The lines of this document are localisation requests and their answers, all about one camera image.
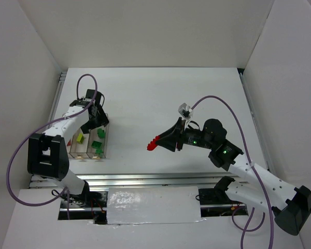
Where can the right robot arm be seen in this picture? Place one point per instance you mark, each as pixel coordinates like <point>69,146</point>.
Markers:
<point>289,205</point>

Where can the clear container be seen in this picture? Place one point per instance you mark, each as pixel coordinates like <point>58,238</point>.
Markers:
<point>82,151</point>
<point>70,148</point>
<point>94,137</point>

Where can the aluminium rail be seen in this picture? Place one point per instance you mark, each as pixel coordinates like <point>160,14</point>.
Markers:
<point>163,179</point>

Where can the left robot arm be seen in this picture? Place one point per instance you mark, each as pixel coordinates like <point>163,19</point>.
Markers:
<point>47,152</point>

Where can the small green lego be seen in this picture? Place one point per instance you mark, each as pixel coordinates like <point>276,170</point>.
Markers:
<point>99,152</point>

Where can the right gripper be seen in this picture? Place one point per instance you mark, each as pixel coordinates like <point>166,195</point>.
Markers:
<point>180,137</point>

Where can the clear container right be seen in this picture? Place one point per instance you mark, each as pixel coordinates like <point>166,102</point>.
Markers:
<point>94,137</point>

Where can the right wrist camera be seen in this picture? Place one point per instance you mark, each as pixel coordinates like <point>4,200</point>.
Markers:
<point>186,112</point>

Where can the clear container middle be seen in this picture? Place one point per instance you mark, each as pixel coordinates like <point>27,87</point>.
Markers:
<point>82,151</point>

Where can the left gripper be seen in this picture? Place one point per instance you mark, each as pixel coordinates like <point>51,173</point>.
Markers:
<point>99,120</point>

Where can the green rounded lego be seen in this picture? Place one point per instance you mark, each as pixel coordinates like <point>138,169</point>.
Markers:
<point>101,133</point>

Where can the lime lego block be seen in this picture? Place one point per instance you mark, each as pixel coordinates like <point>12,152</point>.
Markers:
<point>80,138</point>

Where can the clear container left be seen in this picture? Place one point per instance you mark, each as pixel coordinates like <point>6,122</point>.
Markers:
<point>70,148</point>

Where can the red and green round lego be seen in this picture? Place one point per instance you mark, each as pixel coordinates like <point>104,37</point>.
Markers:
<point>152,145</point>

